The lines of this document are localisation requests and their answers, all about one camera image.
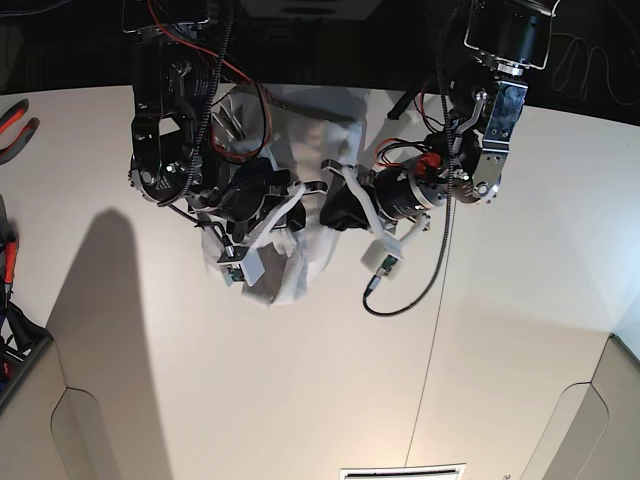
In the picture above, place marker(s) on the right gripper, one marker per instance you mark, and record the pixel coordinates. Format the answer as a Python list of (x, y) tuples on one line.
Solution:
[(251, 210)]

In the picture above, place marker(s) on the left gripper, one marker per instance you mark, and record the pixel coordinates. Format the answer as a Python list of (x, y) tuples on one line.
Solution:
[(390, 203)]

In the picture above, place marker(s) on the white t-shirt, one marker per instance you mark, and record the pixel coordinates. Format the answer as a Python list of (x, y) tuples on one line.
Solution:
[(312, 124)]

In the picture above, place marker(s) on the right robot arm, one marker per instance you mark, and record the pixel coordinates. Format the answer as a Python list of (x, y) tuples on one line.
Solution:
[(203, 128)]

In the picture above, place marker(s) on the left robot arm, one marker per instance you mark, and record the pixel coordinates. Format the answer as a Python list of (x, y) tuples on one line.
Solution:
[(482, 52)]

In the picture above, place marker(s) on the white device top centre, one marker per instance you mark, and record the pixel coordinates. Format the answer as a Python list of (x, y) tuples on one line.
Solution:
[(308, 9)]

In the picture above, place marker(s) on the black bin with tools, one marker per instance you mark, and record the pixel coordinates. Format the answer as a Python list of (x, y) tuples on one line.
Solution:
[(22, 344)]

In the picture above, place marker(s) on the red handled tool left edge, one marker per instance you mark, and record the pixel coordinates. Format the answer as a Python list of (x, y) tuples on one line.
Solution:
[(9, 250)]

